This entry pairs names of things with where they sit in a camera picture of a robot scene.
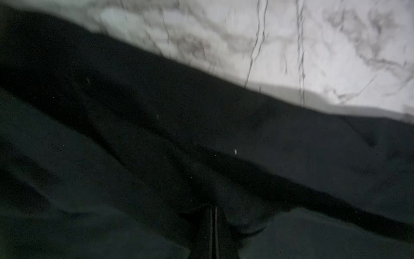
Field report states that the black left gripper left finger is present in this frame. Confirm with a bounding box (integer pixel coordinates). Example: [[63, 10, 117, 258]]
[[189, 207, 213, 259]]

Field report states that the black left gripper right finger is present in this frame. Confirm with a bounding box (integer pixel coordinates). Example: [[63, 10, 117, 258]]
[[214, 207, 239, 259]]

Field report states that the black t-shirt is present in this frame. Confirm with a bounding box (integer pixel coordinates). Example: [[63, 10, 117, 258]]
[[1, 4, 414, 259]]

